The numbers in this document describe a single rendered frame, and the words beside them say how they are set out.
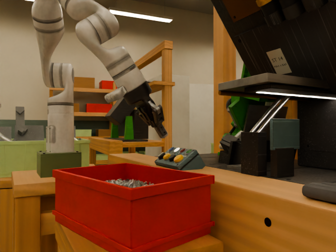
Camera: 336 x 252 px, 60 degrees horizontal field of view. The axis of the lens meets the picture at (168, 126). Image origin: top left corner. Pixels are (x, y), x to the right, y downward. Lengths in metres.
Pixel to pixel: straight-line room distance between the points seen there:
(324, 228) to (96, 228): 0.38
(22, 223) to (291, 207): 0.78
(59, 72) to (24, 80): 6.76
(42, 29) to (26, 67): 6.90
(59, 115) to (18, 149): 0.50
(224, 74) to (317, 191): 1.18
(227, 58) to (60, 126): 0.96
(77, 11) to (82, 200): 0.46
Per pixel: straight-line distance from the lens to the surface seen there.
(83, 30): 0.75
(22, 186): 1.00
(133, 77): 0.75
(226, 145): 0.98
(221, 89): 0.74
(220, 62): 1.66
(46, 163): 1.09
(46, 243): 1.55
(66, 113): 1.12
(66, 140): 1.12
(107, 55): 0.75
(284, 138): 0.76
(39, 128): 1.85
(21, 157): 1.57
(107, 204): 0.54
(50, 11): 1.01
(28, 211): 1.02
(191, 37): 9.21
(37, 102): 7.81
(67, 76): 1.12
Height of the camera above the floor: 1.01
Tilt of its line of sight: 1 degrees up
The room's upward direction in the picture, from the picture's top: straight up
